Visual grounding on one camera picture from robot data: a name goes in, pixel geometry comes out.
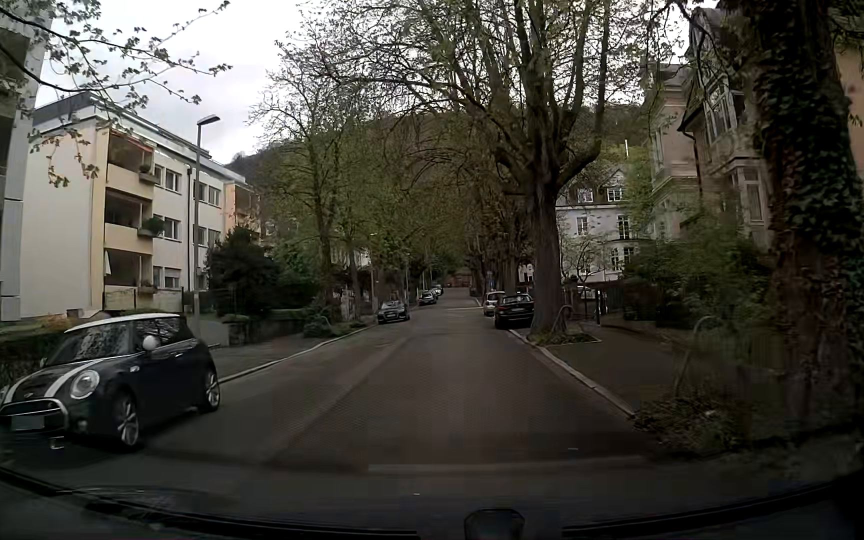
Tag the green bushes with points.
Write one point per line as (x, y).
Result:
(694, 270)

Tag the dark parked car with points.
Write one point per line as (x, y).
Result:
(393, 311)

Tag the row of parked cars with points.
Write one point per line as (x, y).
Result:
(429, 295)

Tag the grey pavement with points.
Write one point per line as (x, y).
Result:
(619, 360)
(267, 351)

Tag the car's own bonnet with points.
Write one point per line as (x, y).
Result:
(432, 517)

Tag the metal tree guard hoop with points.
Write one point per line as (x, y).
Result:
(691, 352)
(558, 319)

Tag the ivy-covered tree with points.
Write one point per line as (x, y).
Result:
(814, 225)

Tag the black parked car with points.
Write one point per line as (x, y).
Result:
(514, 309)

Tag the grey lamp post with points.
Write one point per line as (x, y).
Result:
(196, 217)

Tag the dark car with white stripes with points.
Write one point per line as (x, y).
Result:
(113, 379)

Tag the white and beige apartment building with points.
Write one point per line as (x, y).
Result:
(72, 225)

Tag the grey asphalt road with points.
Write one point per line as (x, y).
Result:
(432, 390)

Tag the beige building with turret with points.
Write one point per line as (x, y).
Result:
(668, 150)

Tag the white parked car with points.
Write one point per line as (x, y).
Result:
(491, 301)

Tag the dark green bush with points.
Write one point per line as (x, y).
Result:
(241, 274)

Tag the row of trees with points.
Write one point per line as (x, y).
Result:
(342, 195)

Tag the large bare tree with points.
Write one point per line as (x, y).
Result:
(544, 225)

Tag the low stone wall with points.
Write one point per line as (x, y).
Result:
(259, 326)

